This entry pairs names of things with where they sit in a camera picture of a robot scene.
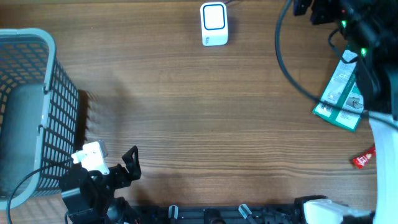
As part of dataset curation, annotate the red Nescafe sachet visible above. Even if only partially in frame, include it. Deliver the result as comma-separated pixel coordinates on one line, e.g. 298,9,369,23
352,145,376,169

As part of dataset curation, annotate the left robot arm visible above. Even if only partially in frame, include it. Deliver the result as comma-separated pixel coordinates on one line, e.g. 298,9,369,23
59,146,142,223

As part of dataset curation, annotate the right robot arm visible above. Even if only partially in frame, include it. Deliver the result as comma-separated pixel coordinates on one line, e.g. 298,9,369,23
291,0,397,223

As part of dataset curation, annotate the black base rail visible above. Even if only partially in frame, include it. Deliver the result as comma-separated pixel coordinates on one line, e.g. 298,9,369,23
124,203,351,224

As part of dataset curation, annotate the white barcode scanner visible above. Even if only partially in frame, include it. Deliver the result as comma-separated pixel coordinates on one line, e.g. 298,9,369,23
200,1,229,47

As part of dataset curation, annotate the green 3M gloves packet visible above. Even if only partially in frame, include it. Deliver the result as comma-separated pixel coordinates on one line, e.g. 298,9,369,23
312,61,364,132

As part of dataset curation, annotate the grey plastic shopping basket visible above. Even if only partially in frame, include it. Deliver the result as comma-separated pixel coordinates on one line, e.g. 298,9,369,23
1,28,80,210

